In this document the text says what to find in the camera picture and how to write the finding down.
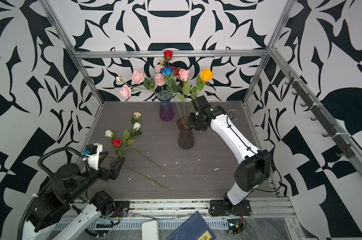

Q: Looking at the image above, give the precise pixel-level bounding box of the white rectangular device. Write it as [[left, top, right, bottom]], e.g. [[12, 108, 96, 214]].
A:
[[141, 220, 159, 240]]

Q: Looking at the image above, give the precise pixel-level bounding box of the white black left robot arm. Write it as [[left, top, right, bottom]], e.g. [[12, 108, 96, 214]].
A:
[[17, 158, 125, 240]]

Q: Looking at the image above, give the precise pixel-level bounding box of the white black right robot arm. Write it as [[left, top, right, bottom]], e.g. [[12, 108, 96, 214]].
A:
[[188, 105, 271, 207]]

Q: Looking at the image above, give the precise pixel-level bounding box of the dark maroon glass vase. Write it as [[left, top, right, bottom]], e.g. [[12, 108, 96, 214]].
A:
[[176, 117, 195, 150]]

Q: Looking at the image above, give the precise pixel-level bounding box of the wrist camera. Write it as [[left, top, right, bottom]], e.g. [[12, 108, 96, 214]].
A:
[[192, 96, 211, 113], [82, 143, 103, 171]]

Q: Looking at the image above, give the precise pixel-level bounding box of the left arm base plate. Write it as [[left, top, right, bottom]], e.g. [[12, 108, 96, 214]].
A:
[[85, 200, 130, 219]]

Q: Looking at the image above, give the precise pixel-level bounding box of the blue book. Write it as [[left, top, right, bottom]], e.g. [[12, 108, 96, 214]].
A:
[[166, 211, 217, 240]]

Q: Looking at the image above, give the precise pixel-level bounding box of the blue rose stem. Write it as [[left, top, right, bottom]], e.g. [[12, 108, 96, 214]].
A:
[[160, 65, 185, 127]]

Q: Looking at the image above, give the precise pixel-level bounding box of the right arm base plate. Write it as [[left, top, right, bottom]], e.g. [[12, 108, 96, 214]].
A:
[[209, 200, 252, 217]]

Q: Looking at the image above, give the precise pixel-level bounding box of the pink peony flower stem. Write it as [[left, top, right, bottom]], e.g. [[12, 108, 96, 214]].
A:
[[154, 60, 165, 101]]

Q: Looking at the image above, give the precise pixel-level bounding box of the purple ribbed glass vase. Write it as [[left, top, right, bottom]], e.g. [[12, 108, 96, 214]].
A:
[[157, 91, 174, 122]]

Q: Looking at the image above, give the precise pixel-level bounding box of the small red rose stem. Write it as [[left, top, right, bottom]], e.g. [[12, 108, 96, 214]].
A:
[[163, 50, 173, 67]]

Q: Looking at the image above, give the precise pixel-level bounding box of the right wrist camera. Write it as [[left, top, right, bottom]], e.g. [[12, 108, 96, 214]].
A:
[[192, 96, 211, 113]]

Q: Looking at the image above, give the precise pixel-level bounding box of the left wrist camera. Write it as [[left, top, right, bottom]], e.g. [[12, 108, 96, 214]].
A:
[[82, 143, 103, 171]]

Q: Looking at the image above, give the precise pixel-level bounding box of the aluminium frame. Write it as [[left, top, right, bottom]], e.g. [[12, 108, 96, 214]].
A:
[[38, 0, 362, 240]]

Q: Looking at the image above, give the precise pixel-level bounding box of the large red rose stem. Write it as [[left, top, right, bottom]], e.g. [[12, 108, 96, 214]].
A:
[[171, 66, 181, 77]]

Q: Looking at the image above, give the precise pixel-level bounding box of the black corrugated cable hose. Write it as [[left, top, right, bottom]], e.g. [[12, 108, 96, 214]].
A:
[[17, 146, 91, 240]]

